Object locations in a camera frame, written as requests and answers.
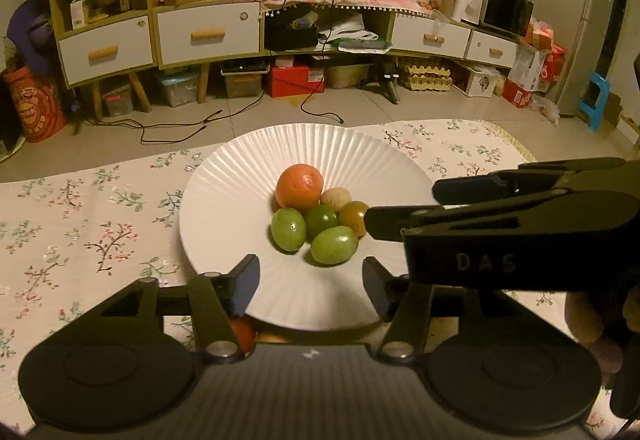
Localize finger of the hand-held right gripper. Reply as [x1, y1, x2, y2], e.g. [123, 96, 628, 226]
[364, 189, 638, 242]
[431, 157, 628, 208]

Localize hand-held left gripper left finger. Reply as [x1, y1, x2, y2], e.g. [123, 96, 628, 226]
[90, 254, 261, 363]

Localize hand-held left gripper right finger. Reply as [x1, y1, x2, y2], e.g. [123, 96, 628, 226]
[361, 256, 508, 365]

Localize brownish green tomato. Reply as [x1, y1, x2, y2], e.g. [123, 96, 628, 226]
[338, 201, 371, 238]

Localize small yellow potato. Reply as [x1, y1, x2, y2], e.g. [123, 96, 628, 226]
[320, 187, 353, 211]

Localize yellow-green oval fruit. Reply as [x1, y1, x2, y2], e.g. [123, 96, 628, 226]
[310, 226, 357, 266]

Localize green round tomato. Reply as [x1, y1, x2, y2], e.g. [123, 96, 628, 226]
[304, 205, 341, 238]

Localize green oval tomato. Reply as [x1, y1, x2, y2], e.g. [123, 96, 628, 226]
[270, 208, 307, 252]

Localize orange tangerine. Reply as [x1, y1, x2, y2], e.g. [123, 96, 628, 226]
[275, 163, 325, 213]

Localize white ribbed plate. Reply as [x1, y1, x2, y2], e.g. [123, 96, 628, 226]
[178, 122, 441, 332]

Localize person's right hand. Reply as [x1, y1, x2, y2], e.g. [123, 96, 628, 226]
[564, 292, 626, 357]

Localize dark red tomato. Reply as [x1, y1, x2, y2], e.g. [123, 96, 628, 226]
[230, 317, 257, 353]

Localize yellow-green floor mat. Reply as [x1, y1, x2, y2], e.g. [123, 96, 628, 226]
[480, 120, 538, 161]

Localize white printed cardboard box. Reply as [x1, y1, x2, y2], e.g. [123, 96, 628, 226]
[467, 67, 503, 98]

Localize stack of egg cartons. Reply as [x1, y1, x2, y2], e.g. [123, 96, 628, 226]
[397, 57, 453, 91]

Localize red snack cartons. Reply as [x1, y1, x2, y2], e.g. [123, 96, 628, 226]
[502, 40, 568, 108]

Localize clear storage bin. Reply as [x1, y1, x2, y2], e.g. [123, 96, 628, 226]
[100, 80, 136, 117]
[325, 62, 373, 90]

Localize floral tablecloth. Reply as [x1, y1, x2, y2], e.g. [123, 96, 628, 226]
[0, 119, 621, 436]

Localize blue plastic stool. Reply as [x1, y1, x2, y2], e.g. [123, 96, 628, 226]
[576, 72, 623, 131]

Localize long low wooden cabinet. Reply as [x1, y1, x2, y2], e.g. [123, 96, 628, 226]
[260, 2, 521, 71]

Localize red box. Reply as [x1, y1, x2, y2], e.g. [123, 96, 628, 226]
[265, 65, 326, 98]

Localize black microwave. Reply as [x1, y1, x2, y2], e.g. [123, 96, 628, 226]
[480, 0, 535, 38]

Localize pile of papers and cloths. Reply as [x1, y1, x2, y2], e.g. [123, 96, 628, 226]
[317, 10, 393, 53]

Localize silver refrigerator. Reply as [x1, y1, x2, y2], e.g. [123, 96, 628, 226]
[532, 0, 632, 116]

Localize clear bin black lid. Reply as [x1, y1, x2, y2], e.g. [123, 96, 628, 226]
[221, 62, 271, 98]

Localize clear bin teal lid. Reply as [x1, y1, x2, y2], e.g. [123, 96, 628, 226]
[156, 70, 201, 108]

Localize black box device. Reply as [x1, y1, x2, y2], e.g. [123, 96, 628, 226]
[264, 10, 320, 52]

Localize wooden cabinet white drawer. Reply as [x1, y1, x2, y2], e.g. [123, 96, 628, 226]
[150, 0, 263, 103]

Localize tall wooden shelf cabinet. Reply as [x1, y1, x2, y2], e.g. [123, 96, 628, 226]
[47, 0, 156, 121]

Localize orange printed bag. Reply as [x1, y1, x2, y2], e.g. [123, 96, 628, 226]
[2, 65, 68, 143]

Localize small white carton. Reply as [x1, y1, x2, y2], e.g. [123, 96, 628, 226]
[69, 0, 91, 30]

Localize purple bag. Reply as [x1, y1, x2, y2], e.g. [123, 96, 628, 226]
[7, 0, 56, 76]

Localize black floor cable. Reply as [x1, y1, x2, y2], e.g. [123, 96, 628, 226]
[299, 70, 346, 125]
[85, 109, 226, 145]

